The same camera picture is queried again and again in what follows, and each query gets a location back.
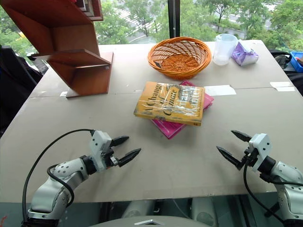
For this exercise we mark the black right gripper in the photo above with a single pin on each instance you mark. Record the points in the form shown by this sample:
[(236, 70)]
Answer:
[(249, 158)]

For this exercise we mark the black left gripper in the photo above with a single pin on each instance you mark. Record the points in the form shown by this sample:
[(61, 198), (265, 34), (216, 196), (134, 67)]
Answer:
[(110, 159)]

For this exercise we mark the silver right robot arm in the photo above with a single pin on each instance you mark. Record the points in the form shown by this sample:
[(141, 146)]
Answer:
[(288, 179)]

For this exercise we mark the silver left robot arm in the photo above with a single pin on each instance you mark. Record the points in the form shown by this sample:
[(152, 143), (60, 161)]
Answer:
[(54, 186)]

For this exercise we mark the pink book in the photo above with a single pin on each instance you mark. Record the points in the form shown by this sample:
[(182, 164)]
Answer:
[(170, 130)]

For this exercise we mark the yellow book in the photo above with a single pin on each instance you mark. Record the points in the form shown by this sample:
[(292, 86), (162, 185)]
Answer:
[(165, 101)]

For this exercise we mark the brown wooden shelf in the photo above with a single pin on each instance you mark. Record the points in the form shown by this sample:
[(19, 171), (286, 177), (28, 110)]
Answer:
[(71, 35)]

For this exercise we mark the large white tape patch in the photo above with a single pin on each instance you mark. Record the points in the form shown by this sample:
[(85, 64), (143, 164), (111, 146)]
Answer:
[(220, 90)]

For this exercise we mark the grey rounded shape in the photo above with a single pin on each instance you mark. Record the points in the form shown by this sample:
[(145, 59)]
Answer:
[(136, 210), (203, 211)]

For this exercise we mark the white tape strips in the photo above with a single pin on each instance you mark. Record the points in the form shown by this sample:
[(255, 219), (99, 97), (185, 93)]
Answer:
[(282, 86)]

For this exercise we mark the grey robot torso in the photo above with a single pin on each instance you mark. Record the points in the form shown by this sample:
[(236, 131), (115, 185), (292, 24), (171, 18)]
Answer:
[(146, 222)]

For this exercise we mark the small white tape piece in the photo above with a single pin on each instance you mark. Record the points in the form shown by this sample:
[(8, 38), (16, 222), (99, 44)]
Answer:
[(64, 93)]

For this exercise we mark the purple tissue pack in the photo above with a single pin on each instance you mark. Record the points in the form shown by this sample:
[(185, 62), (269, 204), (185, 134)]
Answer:
[(245, 55)]

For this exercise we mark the clear plastic measuring cup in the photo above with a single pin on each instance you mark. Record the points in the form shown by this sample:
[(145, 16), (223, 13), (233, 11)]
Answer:
[(223, 52)]

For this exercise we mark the black bag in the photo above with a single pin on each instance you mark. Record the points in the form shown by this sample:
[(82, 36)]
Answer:
[(280, 59)]

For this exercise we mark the orange wicker basket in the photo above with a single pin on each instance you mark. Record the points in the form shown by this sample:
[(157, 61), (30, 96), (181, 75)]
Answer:
[(180, 61)]

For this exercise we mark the blue plastic bin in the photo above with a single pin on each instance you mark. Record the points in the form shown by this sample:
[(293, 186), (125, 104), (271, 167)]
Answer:
[(297, 59)]

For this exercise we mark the black chair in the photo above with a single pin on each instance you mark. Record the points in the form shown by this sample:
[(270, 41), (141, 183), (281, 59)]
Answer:
[(16, 82)]

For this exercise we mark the black window mullion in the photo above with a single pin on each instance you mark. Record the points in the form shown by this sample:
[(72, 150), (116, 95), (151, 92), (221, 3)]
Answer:
[(174, 21)]

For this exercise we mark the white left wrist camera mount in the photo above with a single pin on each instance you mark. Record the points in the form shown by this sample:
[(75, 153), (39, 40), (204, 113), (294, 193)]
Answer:
[(99, 146)]

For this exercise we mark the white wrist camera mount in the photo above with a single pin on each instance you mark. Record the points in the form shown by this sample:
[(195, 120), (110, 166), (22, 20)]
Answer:
[(260, 149), (99, 146)]

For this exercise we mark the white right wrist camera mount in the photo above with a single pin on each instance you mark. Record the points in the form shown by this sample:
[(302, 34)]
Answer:
[(260, 149)]

